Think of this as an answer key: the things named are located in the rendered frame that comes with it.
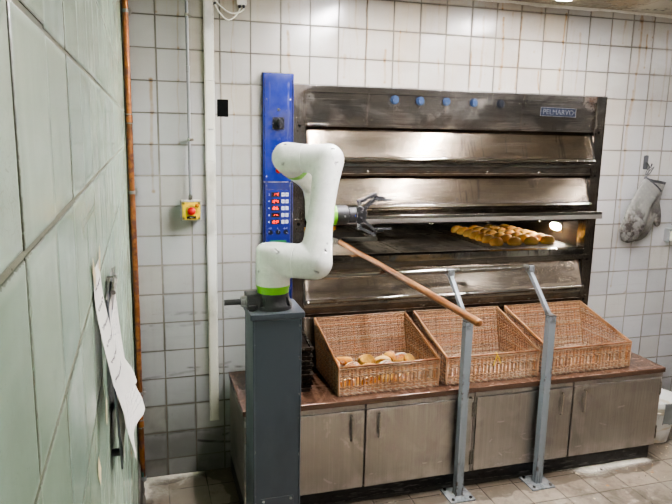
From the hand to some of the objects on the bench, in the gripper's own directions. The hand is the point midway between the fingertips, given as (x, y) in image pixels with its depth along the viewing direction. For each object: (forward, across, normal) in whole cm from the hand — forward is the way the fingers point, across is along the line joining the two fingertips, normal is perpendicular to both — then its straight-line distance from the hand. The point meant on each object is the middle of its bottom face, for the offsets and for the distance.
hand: (388, 214), depth 300 cm
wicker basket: (+125, +91, -29) cm, 157 cm away
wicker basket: (+6, +91, -29) cm, 96 cm away
